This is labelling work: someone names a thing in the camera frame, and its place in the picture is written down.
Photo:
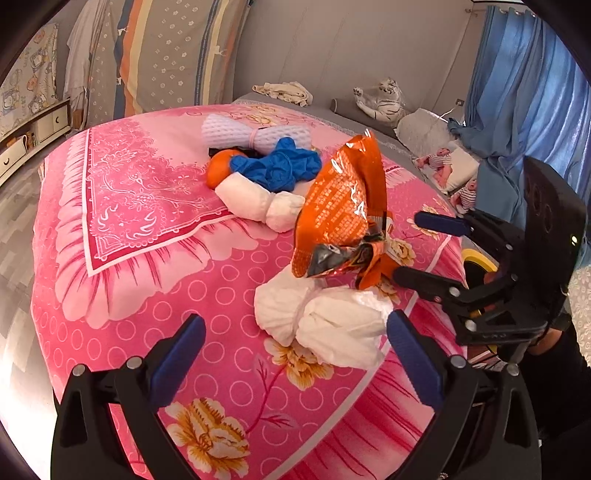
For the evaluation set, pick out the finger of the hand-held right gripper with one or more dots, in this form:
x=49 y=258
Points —
x=422 y=278
x=441 y=221

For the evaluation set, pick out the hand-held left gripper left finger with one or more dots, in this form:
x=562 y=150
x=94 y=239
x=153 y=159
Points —
x=178 y=360

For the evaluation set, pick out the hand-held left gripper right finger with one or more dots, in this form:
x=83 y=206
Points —
x=415 y=364

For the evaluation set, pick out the yellow-rimmed black trash bin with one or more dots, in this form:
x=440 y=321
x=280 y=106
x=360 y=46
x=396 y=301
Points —
x=478 y=259

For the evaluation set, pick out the orange snack bag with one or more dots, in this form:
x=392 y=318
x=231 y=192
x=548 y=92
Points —
x=337 y=194

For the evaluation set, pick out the blue cloth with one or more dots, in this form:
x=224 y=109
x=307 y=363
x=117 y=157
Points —
x=272 y=168

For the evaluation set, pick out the white cloth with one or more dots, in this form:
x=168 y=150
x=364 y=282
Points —
x=249 y=198

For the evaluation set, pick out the orange fruit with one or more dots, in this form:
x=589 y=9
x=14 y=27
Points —
x=219 y=170

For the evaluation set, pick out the white foam fruit net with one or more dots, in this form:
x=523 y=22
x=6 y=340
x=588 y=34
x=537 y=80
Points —
x=231 y=129

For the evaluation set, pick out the pink printed white pillow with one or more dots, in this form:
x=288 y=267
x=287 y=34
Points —
x=455 y=166

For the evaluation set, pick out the white embossed bedspread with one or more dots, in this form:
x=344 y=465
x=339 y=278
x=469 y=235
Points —
x=579 y=300

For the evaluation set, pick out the pink floral blanket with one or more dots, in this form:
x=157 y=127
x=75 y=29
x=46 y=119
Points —
x=138 y=277

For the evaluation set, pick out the white grey pillow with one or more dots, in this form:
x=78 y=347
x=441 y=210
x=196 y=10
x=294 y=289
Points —
x=420 y=129

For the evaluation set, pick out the white tiger plush toy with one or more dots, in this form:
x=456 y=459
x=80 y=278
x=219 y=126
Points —
x=383 y=104

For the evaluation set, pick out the blue curtain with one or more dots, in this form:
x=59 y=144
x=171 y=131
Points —
x=517 y=92

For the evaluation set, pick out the grey bolster cushion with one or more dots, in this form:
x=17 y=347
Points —
x=351 y=117

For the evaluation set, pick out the grey lace-trimmed bed cover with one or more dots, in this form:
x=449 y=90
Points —
x=323 y=113

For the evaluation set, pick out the beige crumpled cloth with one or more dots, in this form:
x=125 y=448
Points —
x=281 y=92

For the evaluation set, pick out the white cabinet with drawers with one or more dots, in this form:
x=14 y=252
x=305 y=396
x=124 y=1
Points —
x=51 y=122

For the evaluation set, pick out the striped patterned hanging sheet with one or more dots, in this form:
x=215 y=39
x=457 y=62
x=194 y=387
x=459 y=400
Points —
x=175 y=55

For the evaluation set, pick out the cartoon print cloth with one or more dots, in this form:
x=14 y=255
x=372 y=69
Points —
x=27 y=87

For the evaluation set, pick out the white hanging garment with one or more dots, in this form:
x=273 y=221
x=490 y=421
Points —
x=83 y=55

